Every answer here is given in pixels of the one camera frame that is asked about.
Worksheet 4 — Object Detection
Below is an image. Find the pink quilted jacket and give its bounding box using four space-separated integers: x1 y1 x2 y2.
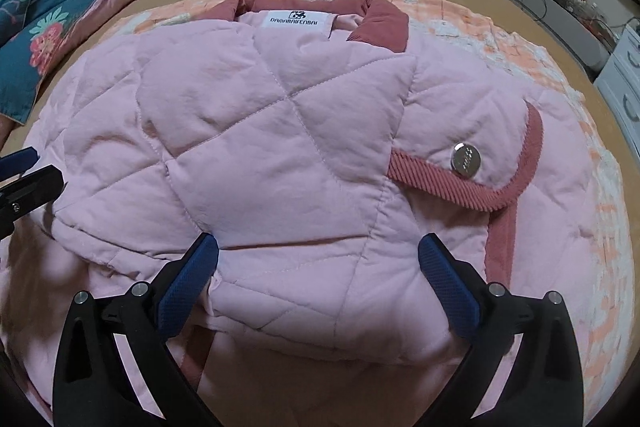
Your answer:
0 0 608 427

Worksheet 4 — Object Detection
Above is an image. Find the grey dressing desk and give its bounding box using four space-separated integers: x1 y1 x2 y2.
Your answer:
470 0 621 72

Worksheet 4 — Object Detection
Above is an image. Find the white drawer cabinet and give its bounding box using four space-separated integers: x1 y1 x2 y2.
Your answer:
595 24 640 148

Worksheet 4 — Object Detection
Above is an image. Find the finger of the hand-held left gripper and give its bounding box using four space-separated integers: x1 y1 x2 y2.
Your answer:
0 146 41 182
0 164 66 238

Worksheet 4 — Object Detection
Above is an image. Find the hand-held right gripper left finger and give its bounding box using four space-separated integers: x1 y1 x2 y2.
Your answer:
52 234 221 427

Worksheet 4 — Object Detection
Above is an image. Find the teal floral quilt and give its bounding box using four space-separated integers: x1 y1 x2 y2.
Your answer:
0 0 216 128

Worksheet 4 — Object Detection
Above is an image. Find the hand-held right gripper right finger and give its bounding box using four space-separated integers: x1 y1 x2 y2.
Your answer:
419 234 583 427

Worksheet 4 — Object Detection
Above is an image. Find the orange plaid bear blanket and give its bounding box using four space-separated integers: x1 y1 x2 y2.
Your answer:
0 0 628 427

